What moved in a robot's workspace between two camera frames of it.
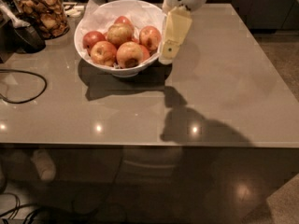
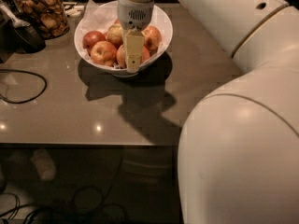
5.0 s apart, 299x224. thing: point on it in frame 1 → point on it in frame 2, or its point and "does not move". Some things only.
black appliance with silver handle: (17, 35) does not move
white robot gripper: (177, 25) → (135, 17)
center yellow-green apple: (119, 34) does not move
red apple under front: (146, 52) does not move
